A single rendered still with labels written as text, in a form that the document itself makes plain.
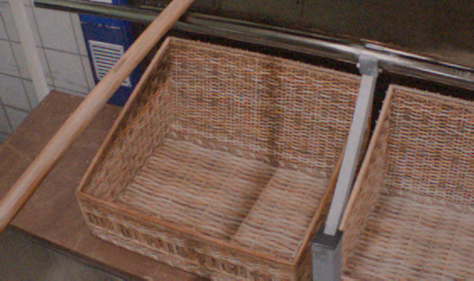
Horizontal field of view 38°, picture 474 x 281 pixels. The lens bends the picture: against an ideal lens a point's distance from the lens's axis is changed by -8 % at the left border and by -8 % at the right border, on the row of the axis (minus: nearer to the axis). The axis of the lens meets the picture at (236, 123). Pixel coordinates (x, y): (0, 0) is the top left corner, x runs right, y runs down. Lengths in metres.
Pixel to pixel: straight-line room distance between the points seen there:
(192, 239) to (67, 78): 0.89
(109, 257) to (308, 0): 0.75
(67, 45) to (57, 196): 0.50
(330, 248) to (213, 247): 0.40
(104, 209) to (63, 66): 0.71
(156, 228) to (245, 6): 0.55
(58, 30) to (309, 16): 0.82
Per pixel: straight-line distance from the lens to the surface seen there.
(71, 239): 1.78
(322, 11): 1.63
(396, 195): 1.76
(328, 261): 1.20
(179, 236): 1.55
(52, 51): 2.22
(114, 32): 1.96
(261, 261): 1.48
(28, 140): 2.11
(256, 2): 1.69
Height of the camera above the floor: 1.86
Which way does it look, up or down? 40 degrees down
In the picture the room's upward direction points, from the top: 8 degrees counter-clockwise
